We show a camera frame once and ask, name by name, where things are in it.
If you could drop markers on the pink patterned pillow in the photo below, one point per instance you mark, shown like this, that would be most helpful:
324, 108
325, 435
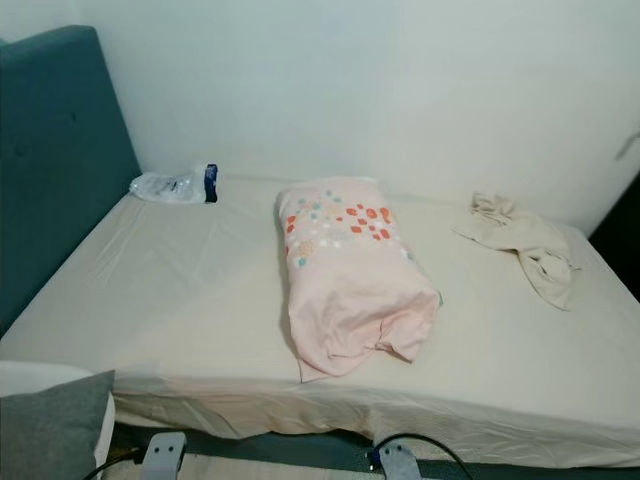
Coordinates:
350, 270

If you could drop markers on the teal upholstered headboard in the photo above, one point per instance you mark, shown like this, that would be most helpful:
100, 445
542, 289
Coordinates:
60, 150

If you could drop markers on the grey cushion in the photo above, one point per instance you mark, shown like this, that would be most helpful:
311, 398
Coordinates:
50, 430

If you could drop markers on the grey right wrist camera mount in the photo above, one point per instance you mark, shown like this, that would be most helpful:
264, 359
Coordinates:
398, 462

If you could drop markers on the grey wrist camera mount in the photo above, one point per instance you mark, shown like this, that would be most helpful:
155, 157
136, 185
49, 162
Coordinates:
398, 462
165, 455

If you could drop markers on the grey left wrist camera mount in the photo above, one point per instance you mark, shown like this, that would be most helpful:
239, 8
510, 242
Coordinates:
165, 455

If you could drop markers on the crumpled beige cloth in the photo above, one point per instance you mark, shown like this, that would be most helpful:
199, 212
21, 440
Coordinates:
525, 240

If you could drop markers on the bed with beige sheet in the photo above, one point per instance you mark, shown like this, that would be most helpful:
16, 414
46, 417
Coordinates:
180, 300

